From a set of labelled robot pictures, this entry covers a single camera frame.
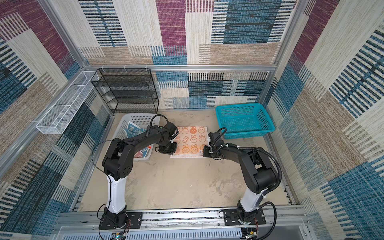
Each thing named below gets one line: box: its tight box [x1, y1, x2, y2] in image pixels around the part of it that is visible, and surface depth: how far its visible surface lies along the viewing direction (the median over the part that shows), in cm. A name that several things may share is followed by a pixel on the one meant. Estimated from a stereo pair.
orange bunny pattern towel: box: [169, 126, 210, 159], surface depth 104 cm
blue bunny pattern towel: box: [123, 121, 147, 139], surface depth 110 cm
